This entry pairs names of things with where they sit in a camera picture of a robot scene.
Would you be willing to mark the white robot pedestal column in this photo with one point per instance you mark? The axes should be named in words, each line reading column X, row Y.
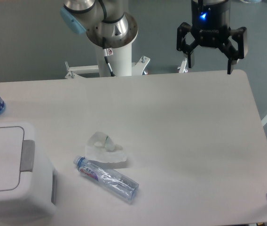
column 117, row 60

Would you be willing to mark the white trash can lid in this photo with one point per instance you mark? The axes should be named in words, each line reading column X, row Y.
column 11, row 140

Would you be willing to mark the grey trash can push button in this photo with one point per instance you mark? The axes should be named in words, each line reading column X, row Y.
column 27, row 156

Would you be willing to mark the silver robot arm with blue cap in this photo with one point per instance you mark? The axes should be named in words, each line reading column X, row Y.
column 112, row 31

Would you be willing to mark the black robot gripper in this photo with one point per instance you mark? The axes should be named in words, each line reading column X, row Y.
column 210, row 28

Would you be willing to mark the empty clear plastic water bottle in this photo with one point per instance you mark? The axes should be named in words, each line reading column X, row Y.
column 119, row 184

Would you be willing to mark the white trash can body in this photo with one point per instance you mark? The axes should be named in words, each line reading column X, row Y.
column 27, row 176

